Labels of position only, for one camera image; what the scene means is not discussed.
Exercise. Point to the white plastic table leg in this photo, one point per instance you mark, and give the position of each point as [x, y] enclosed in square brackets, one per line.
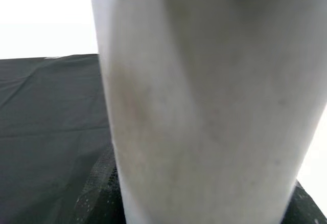
[204, 106]

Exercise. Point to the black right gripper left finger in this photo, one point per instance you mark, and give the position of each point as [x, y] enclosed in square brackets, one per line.
[102, 196]

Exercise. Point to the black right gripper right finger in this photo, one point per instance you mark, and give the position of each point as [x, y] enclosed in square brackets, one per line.
[306, 208]

